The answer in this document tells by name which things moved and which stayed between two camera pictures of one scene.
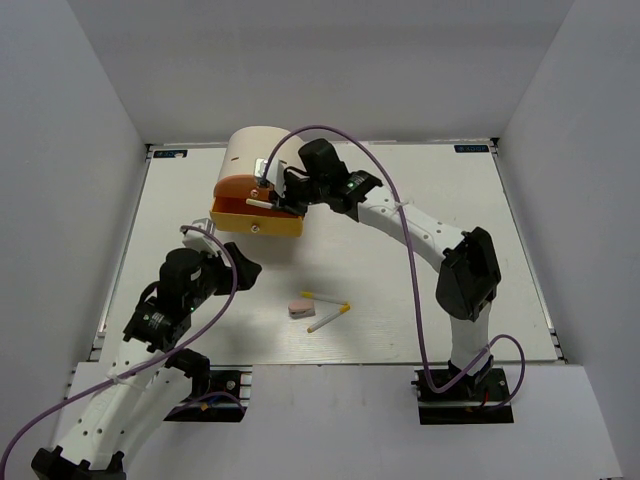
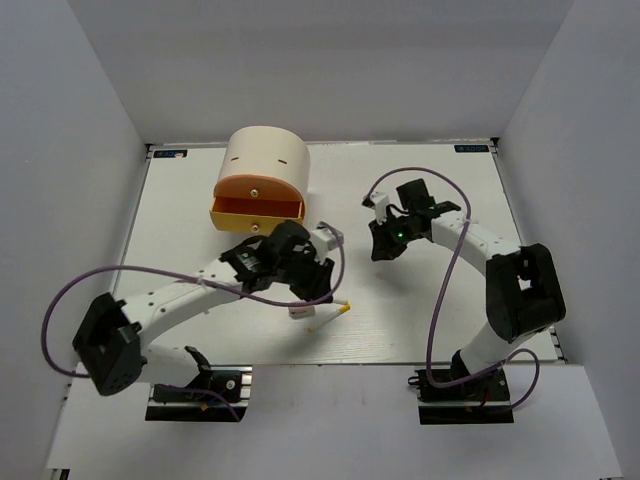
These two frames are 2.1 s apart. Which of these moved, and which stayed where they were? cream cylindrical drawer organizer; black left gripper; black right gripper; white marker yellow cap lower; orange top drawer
Moved: black left gripper; black right gripper
Stayed: orange top drawer; cream cylindrical drawer organizer; white marker yellow cap lower
